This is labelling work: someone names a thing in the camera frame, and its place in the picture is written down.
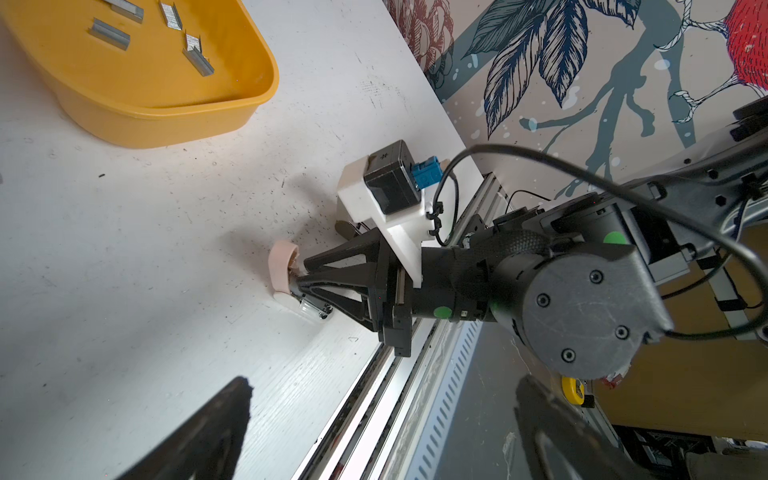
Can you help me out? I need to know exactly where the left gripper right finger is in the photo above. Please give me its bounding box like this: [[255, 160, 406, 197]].
[[515, 375, 648, 479]]

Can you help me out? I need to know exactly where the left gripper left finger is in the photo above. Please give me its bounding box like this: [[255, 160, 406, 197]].
[[120, 376, 253, 479]]

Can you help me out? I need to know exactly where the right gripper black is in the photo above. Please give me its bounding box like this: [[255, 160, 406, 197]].
[[296, 228, 414, 358]]

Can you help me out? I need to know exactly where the yellow plastic tray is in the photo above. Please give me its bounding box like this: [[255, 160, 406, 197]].
[[1, 1, 279, 148]]

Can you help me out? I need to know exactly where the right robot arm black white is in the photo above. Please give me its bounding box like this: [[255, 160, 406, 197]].
[[273, 99, 767, 380]]

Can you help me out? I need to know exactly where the yellow tape measure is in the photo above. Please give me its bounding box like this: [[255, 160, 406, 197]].
[[561, 376, 586, 407]]

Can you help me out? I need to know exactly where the grey staple strip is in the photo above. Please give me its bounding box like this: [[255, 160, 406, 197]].
[[159, 2, 183, 31], [105, 0, 144, 24], [88, 18, 131, 51], [183, 33, 215, 77]]

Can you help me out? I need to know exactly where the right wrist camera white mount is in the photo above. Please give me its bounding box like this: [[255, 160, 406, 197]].
[[337, 140, 443, 287]]

